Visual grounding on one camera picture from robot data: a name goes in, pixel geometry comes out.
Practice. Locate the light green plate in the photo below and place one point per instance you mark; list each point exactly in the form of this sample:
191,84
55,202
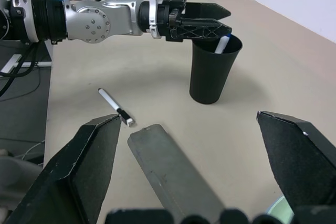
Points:
281,211

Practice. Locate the grey rounded shape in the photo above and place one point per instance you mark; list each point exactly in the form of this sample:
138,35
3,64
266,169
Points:
15,176

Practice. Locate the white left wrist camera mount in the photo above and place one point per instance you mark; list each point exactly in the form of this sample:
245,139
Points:
152,3

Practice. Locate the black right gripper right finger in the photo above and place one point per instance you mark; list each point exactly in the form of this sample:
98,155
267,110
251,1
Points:
302,161

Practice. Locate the blue capped whiteboard marker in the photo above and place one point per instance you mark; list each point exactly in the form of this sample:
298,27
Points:
221,44

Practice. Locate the black plastic cup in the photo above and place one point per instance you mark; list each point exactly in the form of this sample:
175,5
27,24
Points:
210,77

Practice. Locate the thin white black pen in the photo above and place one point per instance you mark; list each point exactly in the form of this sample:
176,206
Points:
110,102

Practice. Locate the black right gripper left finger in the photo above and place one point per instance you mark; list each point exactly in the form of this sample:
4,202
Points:
78,171

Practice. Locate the white metal stand foot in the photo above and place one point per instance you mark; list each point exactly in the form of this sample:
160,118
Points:
10,64

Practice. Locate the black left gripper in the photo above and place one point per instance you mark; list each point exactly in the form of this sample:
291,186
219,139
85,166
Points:
165,16

